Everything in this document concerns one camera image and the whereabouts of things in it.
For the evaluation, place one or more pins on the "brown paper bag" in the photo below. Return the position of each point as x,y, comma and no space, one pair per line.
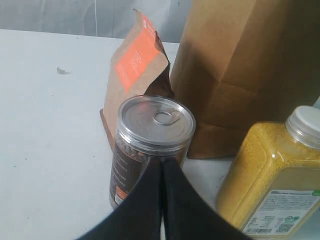
240,62

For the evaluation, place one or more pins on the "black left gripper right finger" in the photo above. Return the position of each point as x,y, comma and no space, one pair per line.
186,215

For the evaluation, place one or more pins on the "brown pouch with orange label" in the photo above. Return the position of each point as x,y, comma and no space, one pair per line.
140,66

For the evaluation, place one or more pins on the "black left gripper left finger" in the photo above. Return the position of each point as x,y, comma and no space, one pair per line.
139,216

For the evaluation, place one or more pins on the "small grey scrap on table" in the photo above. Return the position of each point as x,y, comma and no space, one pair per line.
61,71

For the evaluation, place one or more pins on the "white backdrop curtain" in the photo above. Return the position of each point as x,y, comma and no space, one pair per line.
99,18

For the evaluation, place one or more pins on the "clear can of dark grains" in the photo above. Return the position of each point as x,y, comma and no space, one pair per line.
147,127

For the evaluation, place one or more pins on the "yellow millet plastic bottle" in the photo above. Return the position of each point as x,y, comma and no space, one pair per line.
273,185

